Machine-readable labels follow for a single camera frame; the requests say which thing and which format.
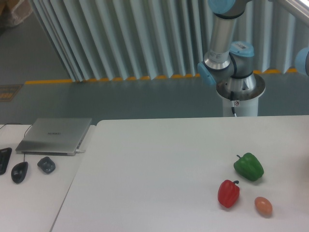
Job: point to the corrugated metal partition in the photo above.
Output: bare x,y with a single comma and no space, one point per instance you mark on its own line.
111,39

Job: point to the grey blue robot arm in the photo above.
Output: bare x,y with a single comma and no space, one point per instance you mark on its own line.
224,48

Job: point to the cardboard box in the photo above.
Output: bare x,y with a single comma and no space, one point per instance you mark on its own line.
14,12

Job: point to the red bell pepper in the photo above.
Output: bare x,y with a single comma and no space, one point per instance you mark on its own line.
228,193

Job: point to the dark grey small device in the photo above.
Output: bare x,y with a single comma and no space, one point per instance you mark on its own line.
46,165

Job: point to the white usb plug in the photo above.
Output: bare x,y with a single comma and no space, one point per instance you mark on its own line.
79,151

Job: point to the silver closed laptop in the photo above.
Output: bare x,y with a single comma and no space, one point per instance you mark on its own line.
56,136

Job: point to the black computer mouse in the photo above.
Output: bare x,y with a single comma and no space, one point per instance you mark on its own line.
19,172

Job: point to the green bell pepper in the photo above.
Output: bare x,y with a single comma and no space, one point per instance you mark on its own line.
249,167

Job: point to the black keyboard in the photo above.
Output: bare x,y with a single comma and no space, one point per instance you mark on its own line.
4,159

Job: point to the brown egg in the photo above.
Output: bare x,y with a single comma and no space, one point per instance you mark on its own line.
263,206

